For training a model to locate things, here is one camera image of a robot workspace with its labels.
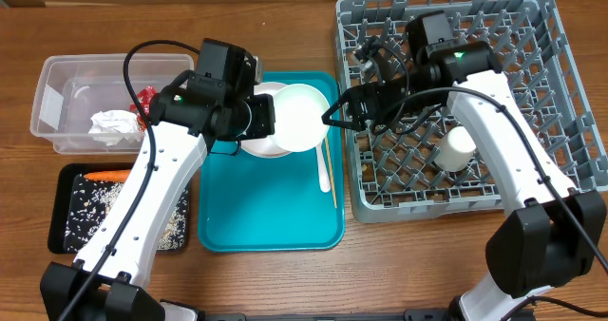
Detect wooden chopstick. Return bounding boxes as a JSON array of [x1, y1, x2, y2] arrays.
[[324, 135, 338, 210]]

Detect white small cup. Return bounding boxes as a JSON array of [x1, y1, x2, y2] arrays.
[[434, 126, 477, 172]]

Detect grey dish rack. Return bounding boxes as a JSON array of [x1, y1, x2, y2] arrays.
[[335, 0, 607, 223]]

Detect cream bowl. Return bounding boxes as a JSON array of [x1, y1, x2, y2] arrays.
[[270, 84, 329, 152]]

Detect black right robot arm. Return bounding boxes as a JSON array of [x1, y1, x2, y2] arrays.
[[333, 10, 607, 320]]

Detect orange carrot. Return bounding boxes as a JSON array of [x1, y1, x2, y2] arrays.
[[84, 169, 131, 183]]

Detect red snack wrapper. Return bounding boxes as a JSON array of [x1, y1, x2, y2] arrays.
[[129, 85, 157, 132]]

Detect teal plastic tray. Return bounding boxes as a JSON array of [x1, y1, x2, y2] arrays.
[[197, 70, 346, 254]]

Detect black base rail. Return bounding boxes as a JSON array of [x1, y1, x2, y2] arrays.
[[203, 309, 453, 321]]

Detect black tray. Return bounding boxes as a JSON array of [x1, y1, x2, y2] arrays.
[[47, 161, 191, 255]]

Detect clear plastic bin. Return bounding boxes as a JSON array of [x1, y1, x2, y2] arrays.
[[29, 53, 196, 156]]

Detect white plastic fork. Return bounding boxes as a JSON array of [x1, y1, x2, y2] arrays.
[[315, 143, 331, 193]]

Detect spilled rice and peanuts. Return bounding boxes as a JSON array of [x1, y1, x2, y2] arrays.
[[63, 175, 190, 253]]

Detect white tissue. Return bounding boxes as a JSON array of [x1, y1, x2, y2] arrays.
[[88, 110, 143, 146]]

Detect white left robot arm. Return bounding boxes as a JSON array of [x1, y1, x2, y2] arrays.
[[40, 39, 275, 320]]

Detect pink plate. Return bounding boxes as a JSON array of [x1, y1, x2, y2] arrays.
[[241, 82, 290, 159]]

